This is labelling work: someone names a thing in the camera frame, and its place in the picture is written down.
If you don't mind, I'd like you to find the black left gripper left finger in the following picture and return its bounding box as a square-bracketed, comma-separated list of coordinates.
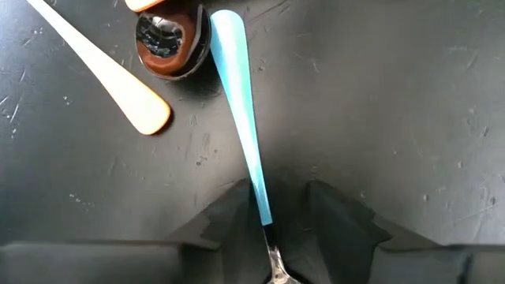
[0, 177, 272, 284]

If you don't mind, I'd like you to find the orange-handled silver spoon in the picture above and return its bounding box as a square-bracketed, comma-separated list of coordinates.
[24, 0, 173, 136]
[124, 0, 166, 13]

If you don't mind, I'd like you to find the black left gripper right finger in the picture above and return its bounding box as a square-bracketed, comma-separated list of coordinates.
[275, 179, 505, 284]

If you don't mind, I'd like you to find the blue-handled black spoon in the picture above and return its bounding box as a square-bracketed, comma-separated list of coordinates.
[134, 3, 212, 82]
[208, 8, 301, 284]

